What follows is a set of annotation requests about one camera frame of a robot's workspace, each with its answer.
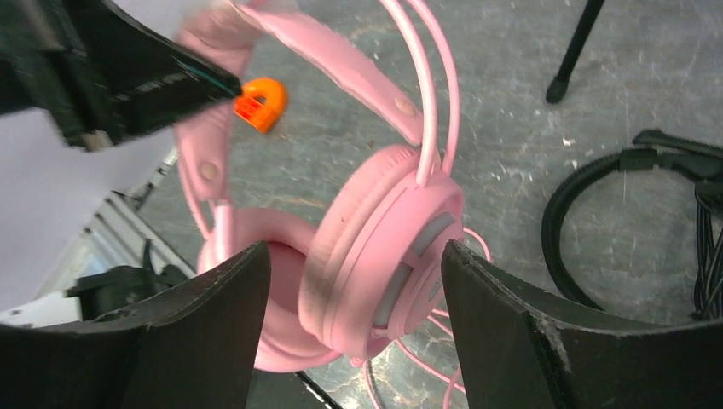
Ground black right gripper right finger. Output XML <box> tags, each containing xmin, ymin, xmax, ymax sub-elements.
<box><xmin>442</xmin><ymin>241</ymin><xmax>722</xmax><ymax>408</ymax></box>

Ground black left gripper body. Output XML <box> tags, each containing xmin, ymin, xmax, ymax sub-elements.
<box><xmin>1</xmin><ymin>1</ymin><xmax>124</xmax><ymax>152</ymax></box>

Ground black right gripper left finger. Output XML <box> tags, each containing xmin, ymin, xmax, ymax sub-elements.
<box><xmin>1</xmin><ymin>241</ymin><xmax>271</xmax><ymax>408</ymax></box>

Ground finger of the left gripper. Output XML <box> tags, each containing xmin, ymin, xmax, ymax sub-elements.
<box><xmin>62</xmin><ymin>1</ymin><xmax>241</xmax><ymax>135</ymax></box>

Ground pink headphones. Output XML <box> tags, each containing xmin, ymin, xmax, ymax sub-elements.
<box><xmin>175</xmin><ymin>1</ymin><xmax>464</xmax><ymax>372</ymax></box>

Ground black headphones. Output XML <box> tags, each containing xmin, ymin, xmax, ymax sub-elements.
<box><xmin>541</xmin><ymin>130</ymin><xmax>722</xmax><ymax>323</ymax></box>

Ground orange plastic piece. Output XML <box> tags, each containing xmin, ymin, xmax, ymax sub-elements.
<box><xmin>234</xmin><ymin>78</ymin><xmax>288</xmax><ymax>134</ymax></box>

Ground black music stand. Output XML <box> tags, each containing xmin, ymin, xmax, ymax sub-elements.
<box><xmin>545</xmin><ymin>0</ymin><xmax>604</xmax><ymax>104</ymax></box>

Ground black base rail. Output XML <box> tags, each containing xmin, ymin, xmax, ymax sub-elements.
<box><xmin>65</xmin><ymin>239</ymin><xmax>188</xmax><ymax>320</ymax></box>

